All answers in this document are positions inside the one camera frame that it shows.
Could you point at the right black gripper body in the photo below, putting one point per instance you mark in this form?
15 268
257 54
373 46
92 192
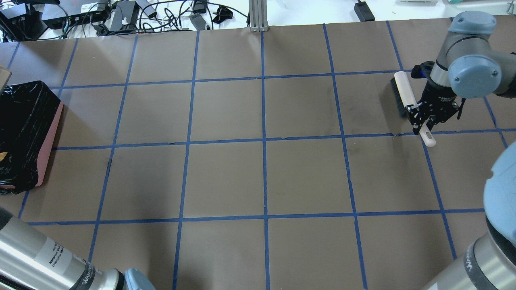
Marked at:
438 98

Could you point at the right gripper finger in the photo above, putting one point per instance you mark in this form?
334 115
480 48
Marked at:
417 115
433 120

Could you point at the white hand brush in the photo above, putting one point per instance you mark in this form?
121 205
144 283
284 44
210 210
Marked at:
404 96

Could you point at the toy potato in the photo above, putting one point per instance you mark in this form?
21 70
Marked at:
3 155

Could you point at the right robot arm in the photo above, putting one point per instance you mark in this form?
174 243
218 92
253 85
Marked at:
467 67

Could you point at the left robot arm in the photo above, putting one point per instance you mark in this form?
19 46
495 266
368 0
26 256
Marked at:
29 260

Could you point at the bin with black bag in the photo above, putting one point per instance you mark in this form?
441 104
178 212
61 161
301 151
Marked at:
26 113

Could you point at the black power brick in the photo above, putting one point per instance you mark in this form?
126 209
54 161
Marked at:
363 12

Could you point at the black power adapter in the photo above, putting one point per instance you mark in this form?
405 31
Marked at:
198 22

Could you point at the aluminium frame post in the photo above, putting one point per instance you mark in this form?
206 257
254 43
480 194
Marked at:
258 16

